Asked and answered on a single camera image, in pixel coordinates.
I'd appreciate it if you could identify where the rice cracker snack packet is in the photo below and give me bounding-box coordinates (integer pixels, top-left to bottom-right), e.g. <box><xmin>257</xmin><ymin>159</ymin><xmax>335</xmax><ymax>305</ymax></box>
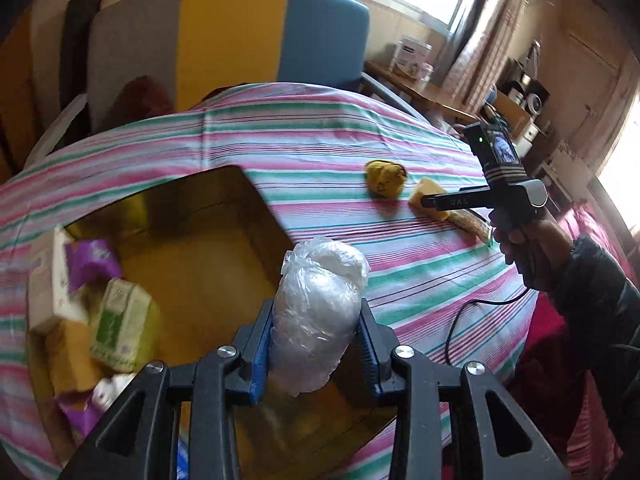
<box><xmin>448</xmin><ymin>209</ymin><xmax>492</xmax><ymax>246</ymax></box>

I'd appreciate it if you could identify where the yellow sponge block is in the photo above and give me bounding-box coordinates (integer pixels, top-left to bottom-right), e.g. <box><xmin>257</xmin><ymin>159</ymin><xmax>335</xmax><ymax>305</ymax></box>
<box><xmin>409</xmin><ymin>178</ymin><xmax>450</xmax><ymax>221</ymax></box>

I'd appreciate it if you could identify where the green white small box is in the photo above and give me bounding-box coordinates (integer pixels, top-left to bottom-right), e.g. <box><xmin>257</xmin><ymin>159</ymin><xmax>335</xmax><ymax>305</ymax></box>
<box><xmin>90</xmin><ymin>278</ymin><xmax>160</xmax><ymax>373</ymax></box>

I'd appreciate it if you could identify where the white plastic bag wad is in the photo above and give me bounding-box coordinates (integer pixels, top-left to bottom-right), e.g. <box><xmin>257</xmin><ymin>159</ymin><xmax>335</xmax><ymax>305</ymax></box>
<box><xmin>269</xmin><ymin>237</ymin><xmax>370</xmax><ymax>396</ymax></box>

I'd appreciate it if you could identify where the small white toy figure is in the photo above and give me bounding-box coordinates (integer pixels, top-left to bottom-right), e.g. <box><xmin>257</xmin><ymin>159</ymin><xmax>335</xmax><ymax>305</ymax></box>
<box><xmin>91</xmin><ymin>374</ymin><xmax>136</xmax><ymax>412</ymax></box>

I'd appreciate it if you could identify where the dark sleeve forearm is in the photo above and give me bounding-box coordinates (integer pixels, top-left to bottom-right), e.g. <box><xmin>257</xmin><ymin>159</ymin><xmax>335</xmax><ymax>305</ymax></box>
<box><xmin>544</xmin><ymin>233</ymin><xmax>639</xmax><ymax>479</ymax></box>

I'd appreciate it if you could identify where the person's right hand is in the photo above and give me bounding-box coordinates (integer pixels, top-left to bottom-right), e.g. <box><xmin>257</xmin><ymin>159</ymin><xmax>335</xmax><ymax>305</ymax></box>
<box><xmin>489</xmin><ymin>209</ymin><xmax>574</xmax><ymax>292</ymax></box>

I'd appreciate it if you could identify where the wooden side shelf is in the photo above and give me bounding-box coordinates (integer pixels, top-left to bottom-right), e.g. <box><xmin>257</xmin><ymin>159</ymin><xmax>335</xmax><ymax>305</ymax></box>
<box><xmin>364</xmin><ymin>61</ymin><xmax>478</xmax><ymax>125</ymax></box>

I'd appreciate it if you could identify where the gold metal tray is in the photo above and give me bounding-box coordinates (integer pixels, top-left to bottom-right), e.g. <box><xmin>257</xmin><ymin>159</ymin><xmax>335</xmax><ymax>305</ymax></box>
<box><xmin>27</xmin><ymin>164</ymin><xmax>402</xmax><ymax>480</ymax></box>

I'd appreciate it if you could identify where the striped bed sheet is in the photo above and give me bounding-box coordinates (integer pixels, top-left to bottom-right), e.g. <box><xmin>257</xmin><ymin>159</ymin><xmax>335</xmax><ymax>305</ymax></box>
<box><xmin>1</xmin><ymin>83</ymin><xmax>537</xmax><ymax>479</ymax></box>

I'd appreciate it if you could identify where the purple snack packet near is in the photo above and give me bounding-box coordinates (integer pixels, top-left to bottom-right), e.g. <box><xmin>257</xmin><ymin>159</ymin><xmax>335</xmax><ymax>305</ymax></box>
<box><xmin>55</xmin><ymin>390</ymin><xmax>104</xmax><ymax>445</ymax></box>

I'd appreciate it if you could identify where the purple snack packet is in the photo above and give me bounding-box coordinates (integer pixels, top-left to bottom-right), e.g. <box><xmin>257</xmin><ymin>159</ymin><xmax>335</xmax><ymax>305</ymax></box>
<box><xmin>64</xmin><ymin>240</ymin><xmax>122</xmax><ymax>292</ymax></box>
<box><xmin>55</xmin><ymin>390</ymin><xmax>104</xmax><ymax>445</ymax></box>

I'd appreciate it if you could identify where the pink curtain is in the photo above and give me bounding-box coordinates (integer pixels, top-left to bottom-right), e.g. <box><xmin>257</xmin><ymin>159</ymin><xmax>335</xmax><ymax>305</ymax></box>
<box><xmin>442</xmin><ymin>0</ymin><xmax>525</xmax><ymax>113</ymax></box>

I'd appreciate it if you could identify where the white box on shelf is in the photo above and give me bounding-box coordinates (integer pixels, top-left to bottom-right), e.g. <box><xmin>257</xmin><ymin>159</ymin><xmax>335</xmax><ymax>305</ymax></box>
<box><xmin>390</xmin><ymin>36</ymin><xmax>432</xmax><ymax>80</ymax></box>

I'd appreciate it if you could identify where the brown sponge block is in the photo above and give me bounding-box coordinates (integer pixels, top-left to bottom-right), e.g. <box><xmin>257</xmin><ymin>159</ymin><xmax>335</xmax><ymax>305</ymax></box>
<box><xmin>44</xmin><ymin>320</ymin><xmax>105</xmax><ymax>396</ymax></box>

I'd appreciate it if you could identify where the purple snack packet far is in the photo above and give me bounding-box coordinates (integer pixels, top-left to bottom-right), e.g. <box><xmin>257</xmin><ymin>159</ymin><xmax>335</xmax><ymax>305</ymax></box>
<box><xmin>64</xmin><ymin>240</ymin><xmax>122</xmax><ymax>292</ymax></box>

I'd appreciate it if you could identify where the beige cardboard box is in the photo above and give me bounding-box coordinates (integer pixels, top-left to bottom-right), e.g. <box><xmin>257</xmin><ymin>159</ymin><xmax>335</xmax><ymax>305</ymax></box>
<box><xmin>27</xmin><ymin>226</ymin><xmax>89</xmax><ymax>335</ymax></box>

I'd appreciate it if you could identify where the dark red cloth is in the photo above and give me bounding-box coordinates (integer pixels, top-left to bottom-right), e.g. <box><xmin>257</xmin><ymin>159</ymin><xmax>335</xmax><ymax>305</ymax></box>
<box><xmin>103</xmin><ymin>76</ymin><xmax>175</xmax><ymax>130</ymax></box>

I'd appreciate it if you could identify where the white pillow edge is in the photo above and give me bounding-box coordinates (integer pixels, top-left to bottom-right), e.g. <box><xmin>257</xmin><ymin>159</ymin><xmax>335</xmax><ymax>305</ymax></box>
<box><xmin>24</xmin><ymin>93</ymin><xmax>88</xmax><ymax>169</ymax></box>

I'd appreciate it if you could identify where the grey yellow blue headboard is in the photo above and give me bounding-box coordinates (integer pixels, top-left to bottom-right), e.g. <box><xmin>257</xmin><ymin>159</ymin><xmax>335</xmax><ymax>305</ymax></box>
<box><xmin>87</xmin><ymin>0</ymin><xmax>370</xmax><ymax>132</ymax></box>

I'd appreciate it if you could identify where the black rolled mat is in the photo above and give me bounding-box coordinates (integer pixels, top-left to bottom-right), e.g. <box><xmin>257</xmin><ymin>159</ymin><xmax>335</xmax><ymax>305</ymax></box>
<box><xmin>58</xmin><ymin>0</ymin><xmax>103</xmax><ymax>134</ymax></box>

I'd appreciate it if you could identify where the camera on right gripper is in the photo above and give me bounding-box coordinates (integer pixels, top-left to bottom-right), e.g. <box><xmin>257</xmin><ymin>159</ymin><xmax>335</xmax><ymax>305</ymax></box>
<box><xmin>462</xmin><ymin>122</ymin><xmax>528</xmax><ymax>188</ymax></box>

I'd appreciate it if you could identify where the black cable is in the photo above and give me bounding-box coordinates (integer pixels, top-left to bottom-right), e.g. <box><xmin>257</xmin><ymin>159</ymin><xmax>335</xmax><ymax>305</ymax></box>
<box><xmin>444</xmin><ymin>286</ymin><xmax>532</xmax><ymax>366</ymax></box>

